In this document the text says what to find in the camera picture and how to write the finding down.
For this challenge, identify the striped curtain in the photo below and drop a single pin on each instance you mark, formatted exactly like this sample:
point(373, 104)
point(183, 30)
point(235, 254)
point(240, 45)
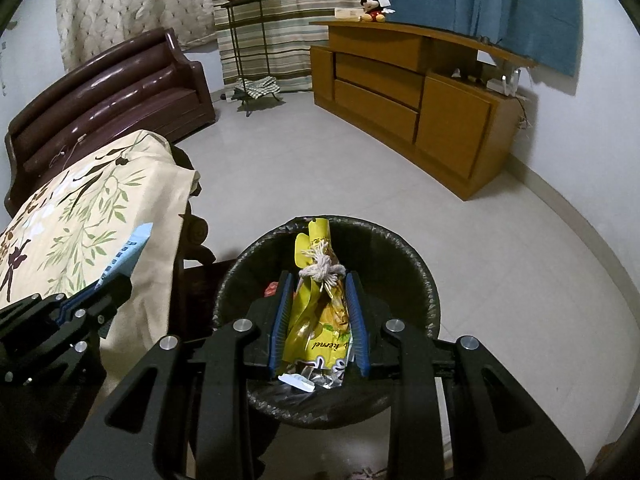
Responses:
point(273, 37)

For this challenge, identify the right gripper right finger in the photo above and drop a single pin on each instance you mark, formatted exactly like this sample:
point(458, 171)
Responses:
point(457, 412)

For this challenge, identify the black trash bin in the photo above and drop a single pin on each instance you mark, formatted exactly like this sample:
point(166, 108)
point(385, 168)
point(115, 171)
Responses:
point(390, 270)

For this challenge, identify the beige patterned curtain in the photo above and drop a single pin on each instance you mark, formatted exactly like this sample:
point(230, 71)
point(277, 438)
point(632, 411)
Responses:
point(87, 28)

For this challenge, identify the yellow snack bag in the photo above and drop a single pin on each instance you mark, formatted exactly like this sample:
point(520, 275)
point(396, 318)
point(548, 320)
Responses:
point(318, 339)

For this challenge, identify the mickey mouse plush toy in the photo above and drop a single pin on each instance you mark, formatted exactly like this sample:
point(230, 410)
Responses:
point(372, 11)

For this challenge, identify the floral beige tablecloth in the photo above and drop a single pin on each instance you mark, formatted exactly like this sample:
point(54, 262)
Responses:
point(68, 231)

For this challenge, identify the blue hanging cloth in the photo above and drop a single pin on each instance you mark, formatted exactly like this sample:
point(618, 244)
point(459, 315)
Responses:
point(547, 31)

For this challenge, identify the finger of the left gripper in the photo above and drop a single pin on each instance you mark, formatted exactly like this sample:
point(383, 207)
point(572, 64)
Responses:
point(92, 318)
point(69, 306)

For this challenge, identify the light blue sachet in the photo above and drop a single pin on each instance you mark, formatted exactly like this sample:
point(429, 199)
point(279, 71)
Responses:
point(126, 259)

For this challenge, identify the beige tissue box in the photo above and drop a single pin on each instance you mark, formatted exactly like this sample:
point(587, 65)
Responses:
point(348, 14)

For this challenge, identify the wooden tv cabinet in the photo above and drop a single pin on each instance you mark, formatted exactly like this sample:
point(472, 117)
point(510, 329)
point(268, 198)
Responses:
point(422, 92)

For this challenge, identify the dark brown leather sofa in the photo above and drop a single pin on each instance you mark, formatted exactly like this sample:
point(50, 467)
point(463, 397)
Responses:
point(143, 83)

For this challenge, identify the striped cloth on stand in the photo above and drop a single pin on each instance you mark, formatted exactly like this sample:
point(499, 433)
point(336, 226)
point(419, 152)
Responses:
point(247, 89)

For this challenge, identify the white router on cabinet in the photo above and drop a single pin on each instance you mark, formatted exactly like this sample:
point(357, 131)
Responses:
point(506, 84)

